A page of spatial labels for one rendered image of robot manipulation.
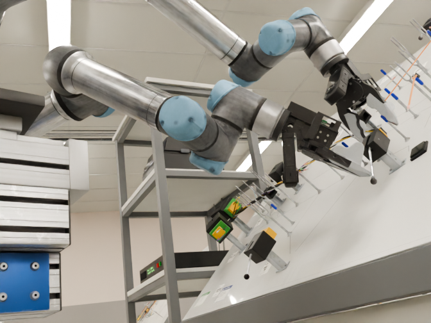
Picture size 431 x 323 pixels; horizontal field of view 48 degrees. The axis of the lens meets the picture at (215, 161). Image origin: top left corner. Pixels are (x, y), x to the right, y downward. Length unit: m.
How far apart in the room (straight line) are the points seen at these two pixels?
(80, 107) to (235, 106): 0.41
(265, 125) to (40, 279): 0.51
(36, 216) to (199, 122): 0.32
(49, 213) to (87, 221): 7.93
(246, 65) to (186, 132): 0.39
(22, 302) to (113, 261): 7.80
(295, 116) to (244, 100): 0.11
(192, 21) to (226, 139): 0.33
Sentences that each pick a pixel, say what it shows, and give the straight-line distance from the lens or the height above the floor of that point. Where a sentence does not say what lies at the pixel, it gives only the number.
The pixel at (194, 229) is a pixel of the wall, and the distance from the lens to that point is 8.92.
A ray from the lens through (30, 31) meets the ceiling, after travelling 4.23.
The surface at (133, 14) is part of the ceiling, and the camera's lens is 4.03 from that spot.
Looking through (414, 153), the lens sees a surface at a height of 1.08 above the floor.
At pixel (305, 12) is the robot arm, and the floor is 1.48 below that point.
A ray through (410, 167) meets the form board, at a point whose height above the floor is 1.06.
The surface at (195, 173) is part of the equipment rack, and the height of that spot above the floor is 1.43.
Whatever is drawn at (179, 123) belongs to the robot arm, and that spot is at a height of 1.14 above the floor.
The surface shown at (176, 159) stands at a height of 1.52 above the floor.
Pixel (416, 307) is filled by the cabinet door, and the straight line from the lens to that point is 0.90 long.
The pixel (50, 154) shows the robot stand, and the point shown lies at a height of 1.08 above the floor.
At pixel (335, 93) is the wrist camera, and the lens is 1.09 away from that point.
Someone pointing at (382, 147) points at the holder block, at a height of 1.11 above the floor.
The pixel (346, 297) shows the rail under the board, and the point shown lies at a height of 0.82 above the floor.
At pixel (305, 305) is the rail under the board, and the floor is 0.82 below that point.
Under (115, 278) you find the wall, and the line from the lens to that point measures 8.51.
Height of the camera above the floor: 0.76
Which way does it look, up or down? 21 degrees up
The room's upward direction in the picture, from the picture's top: 8 degrees counter-clockwise
